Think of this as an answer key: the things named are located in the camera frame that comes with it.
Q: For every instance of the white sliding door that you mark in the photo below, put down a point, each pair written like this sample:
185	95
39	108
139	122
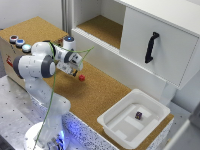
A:
166	50

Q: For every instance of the white cabinet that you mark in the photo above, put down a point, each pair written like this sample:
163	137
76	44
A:
100	50

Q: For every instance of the blue button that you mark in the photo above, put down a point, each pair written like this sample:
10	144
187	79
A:
20	42

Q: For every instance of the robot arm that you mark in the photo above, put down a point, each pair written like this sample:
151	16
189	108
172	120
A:
36	66

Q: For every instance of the purple block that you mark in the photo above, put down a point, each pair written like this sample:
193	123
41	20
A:
138	115

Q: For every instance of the white plastic box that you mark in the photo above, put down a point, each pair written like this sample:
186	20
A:
133	118

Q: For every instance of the green button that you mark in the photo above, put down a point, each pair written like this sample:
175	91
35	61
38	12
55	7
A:
26	48

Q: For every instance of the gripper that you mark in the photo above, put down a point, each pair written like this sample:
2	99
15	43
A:
68	66

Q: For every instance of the red button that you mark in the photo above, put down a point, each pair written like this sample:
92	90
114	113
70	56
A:
13	38

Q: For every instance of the pink block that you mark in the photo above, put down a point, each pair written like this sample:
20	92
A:
81	78

